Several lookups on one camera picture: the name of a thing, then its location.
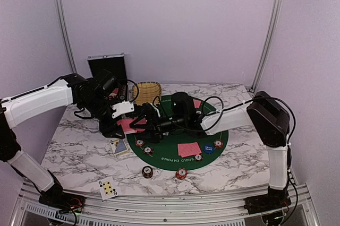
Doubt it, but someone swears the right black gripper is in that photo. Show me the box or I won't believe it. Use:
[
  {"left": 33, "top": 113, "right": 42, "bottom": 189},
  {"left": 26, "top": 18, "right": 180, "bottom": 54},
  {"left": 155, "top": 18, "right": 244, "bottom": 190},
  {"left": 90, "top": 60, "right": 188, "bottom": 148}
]
[{"left": 130, "top": 110, "right": 186, "bottom": 144}]

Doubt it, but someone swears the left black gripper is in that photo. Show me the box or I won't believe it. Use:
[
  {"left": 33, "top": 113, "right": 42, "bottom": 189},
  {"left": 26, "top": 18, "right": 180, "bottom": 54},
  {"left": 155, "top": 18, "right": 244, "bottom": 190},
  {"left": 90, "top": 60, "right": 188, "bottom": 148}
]
[{"left": 81, "top": 94, "right": 125, "bottom": 139}]

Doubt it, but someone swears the red playing card deck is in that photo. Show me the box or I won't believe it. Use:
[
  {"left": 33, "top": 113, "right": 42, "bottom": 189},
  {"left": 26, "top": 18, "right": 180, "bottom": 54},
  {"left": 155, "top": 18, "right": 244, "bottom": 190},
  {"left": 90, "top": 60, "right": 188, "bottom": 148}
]
[{"left": 117, "top": 118, "right": 137, "bottom": 134}]

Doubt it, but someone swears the dealt card bottom seat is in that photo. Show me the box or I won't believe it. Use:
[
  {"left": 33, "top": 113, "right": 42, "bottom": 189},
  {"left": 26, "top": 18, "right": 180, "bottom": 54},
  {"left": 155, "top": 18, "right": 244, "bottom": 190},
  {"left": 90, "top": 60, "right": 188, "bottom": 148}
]
[{"left": 177, "top": 142, "right": 201, "bottom": 158}]

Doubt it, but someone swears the dealt card top seat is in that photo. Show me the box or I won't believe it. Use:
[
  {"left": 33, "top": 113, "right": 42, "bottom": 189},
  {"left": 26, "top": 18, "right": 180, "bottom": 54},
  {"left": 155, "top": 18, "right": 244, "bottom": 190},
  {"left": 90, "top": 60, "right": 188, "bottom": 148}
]
[{"left": 193, "top": 99, "right": 201, "bottom": 109}]

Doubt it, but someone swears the black red 100 chip stack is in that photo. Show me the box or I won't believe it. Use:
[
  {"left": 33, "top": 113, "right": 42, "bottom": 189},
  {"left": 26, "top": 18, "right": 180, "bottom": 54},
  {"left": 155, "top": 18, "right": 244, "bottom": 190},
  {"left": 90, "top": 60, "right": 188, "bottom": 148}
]
[{"left": 142, "top": 166, "right": 153, "bottom": 179}]

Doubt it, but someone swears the red tan 5 chip stack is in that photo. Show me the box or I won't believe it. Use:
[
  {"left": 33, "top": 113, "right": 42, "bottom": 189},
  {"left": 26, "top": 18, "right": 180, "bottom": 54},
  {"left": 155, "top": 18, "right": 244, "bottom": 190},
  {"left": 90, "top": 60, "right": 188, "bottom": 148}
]
[{"left": 175, "top": 168, "right": 188, "bottom": 180}]

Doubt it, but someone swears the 100 chip stack bottom mat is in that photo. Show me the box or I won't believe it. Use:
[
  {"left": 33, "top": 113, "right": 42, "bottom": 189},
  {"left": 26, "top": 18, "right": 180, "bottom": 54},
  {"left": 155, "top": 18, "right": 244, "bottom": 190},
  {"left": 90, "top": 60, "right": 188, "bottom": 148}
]
[{"left": 194, "top": 154, "right": 203, "bottom": 162}]

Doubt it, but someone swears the blue small blind button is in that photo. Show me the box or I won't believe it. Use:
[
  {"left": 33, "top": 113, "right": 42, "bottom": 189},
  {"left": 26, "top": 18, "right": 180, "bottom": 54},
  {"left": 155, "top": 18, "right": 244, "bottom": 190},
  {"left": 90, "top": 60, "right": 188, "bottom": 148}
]
[{"left": 203, "top": 144, "right": 215, "bottom": 154}]

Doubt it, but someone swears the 5 chip stack mat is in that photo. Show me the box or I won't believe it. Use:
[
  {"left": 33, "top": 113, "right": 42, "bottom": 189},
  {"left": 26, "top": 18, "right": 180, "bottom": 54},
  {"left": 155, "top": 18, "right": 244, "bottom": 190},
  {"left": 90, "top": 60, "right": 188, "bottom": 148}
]
[{"left": 214, "top": 140, "right": 224, "bottom": 149}]

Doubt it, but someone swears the face-up six of spades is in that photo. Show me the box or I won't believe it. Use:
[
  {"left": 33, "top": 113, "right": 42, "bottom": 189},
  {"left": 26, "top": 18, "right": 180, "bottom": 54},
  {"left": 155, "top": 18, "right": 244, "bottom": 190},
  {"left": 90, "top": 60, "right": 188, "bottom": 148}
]
[{"left": 98, "top": 178, "right": 118, "bottom": 201}]

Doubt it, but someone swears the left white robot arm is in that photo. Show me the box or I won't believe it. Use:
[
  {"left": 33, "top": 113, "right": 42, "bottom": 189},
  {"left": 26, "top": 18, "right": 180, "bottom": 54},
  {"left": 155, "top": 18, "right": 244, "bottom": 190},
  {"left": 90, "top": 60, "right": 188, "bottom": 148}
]
[{"left": 1, "top": 71, "right": 134, "bottom": 207}]

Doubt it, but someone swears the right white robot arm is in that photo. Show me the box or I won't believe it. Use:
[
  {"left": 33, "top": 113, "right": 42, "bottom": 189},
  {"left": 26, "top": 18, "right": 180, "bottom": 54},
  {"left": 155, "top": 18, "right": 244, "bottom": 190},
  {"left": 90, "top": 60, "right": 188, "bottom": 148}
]
[{"left": 130, "top": 91, "right": 294, "bottom": 209}]

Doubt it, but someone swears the boxed card deck in case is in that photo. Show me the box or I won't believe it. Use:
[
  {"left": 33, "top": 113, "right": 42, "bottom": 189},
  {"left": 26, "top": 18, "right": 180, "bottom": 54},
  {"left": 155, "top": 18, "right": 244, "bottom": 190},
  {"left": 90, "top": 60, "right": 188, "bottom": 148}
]
[{"left": 110, "top": 89, "right": 119, "bottom": 97}]

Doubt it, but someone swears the right chip row in case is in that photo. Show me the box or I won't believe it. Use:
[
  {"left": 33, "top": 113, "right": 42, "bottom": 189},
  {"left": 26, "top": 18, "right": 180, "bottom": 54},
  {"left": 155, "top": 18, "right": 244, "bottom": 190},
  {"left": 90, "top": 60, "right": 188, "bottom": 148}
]
[{"left": 118, "top": 84, "right": 128, "bottom": 101}]

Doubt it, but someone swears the woven bamboo basket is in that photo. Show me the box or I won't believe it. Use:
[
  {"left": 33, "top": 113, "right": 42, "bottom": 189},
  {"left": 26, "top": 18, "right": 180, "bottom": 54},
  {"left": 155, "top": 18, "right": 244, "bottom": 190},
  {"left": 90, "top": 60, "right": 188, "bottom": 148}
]
[{"left": 132, "top": 82, "right": 162, "bottom": 106}]

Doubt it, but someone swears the playing card box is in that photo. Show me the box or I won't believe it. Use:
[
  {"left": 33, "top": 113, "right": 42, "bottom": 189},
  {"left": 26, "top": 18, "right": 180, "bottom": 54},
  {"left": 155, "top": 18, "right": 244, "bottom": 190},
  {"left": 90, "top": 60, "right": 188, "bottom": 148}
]
[{"left": 109, "top": 139, "right": 130, "bottom": 157}]

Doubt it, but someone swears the round green poker mat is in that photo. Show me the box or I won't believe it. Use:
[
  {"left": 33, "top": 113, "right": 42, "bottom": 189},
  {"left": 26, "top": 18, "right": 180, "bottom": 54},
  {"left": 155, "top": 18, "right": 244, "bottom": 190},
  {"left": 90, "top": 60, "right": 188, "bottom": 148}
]
[{"left": 121, "top": 92, "right": 229, "bottom": 171}]

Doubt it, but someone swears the aluminium poker case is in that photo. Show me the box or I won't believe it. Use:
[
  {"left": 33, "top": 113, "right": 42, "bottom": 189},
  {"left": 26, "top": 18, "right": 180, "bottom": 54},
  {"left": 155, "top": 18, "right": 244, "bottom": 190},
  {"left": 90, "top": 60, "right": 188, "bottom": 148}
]
[{"left": 87, "top": 53, "right": 128, "bottom": 99}]

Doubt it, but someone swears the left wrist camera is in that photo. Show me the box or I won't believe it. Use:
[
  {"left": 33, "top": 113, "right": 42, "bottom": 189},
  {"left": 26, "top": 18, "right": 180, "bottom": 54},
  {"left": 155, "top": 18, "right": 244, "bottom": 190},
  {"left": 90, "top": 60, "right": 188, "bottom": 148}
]
[{"left": 111, "top": 101, "right": 134, "bottom": 119}]

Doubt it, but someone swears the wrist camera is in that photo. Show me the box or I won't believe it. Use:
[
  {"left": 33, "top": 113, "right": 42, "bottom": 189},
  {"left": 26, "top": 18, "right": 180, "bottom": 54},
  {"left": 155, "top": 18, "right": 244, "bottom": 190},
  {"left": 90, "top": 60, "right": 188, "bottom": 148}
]
[
  {"left": 171, "top": 92, "right": 197, "bottom": 122},
  {"left": 111, "top": 101, "right": 134, "bottom": 119}
]

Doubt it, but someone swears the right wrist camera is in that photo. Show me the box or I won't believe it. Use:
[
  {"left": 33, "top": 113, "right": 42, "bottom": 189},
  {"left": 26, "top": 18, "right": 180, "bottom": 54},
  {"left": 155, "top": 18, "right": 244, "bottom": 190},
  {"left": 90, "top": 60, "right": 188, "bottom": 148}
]
[{"left": 171, "top": 92, "right": 197, "bottom": 122}]

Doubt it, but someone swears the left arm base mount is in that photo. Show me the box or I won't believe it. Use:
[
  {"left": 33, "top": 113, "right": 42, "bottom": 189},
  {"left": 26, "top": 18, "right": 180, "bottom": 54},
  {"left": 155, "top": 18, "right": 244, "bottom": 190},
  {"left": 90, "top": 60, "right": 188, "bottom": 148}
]
[{"left": 39, "top": 188, "right": 85, "bottom": 213}]

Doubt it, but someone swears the aluminium front rail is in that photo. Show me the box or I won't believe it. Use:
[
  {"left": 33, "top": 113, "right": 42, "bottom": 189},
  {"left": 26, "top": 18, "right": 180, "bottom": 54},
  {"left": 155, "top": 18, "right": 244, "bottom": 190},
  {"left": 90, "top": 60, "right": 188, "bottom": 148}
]
[{"left": 9, "top": 182, "right": 320, "bottom": 225}]

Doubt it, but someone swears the left aluminium frame post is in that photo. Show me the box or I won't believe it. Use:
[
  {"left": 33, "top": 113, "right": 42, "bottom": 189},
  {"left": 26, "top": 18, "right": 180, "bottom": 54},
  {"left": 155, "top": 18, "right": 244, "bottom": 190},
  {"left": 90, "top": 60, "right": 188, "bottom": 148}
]
[{"left": 54, "top": 0, "right": 77, "bottom": 73}]

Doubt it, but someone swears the aluminium frame post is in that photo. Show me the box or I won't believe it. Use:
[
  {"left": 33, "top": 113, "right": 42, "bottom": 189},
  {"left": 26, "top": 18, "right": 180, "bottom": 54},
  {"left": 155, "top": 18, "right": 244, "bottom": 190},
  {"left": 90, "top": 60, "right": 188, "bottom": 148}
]
[
  {"left": 54, "top": 0, "right": 77, "bottom": 73},
  {"left": 249, "top": 0, "right": 283, "bottom": 92}
]

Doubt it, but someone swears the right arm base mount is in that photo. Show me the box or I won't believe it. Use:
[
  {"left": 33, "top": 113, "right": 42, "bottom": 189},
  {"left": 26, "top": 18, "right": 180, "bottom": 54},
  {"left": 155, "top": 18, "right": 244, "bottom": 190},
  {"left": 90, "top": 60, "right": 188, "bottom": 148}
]
[{"left": 244, "top": 190, "right": 292, "bottom": 214}]

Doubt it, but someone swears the right aluminium frame post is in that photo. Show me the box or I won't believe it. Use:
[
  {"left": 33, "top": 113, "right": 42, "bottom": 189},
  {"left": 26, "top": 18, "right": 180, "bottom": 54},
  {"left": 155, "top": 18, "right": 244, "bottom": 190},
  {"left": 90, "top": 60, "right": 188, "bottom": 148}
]
[{"left": 249, "top": 0, "right": 283, "bottom": 92}]

